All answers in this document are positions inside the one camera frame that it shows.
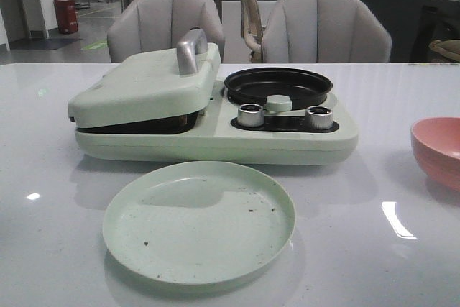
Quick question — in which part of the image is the mint green breakfast maker lid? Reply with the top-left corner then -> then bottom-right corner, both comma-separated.
68,29 -> 221,134

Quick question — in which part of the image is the pink bowl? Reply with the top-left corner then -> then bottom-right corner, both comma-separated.
411,117 -> 459,191

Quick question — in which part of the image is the mint green breakfast maker base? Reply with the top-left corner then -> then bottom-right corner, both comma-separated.
75,81 -> 359,165

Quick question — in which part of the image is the silver left control knob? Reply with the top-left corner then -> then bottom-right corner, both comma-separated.
236,104 -> 265,127

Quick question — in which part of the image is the silver control knob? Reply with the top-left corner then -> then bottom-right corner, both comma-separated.
305,106 -> 334,130
236,104 -> 265,127

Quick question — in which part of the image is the black round frying pan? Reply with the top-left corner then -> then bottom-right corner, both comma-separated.
224,67 -> 333,110

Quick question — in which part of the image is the silver right control knob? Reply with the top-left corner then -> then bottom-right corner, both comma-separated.
305,106 -> 334,130

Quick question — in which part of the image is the mint green plate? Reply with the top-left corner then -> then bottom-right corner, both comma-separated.
102,161 -> 295,287

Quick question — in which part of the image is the beige office chair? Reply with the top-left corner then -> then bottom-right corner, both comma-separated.
240,0 -> 263,63

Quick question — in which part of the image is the grey chair on right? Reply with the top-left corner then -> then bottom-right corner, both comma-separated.
262,0 -> 392,63

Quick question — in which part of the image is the grey chair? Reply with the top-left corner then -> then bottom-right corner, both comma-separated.
107,0 -> 225,63
262,0 -> 392,63

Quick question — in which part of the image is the grey chair on left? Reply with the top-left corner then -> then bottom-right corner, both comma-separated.
107,0 -> 225,63

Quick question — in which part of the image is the red bin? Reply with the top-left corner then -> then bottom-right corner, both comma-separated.
53,0 -> 78,34

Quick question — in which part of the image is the black appliance box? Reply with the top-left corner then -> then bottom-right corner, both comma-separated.
410,0 -> 459,63

